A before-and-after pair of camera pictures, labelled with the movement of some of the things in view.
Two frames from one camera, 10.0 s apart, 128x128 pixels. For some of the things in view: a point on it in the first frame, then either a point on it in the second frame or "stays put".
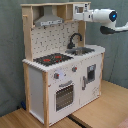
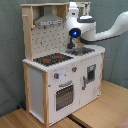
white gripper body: [87, 13] -> [73, 13]
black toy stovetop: [53, 59] stays put
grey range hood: [48, 18] stays put
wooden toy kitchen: [60, 71] stays put
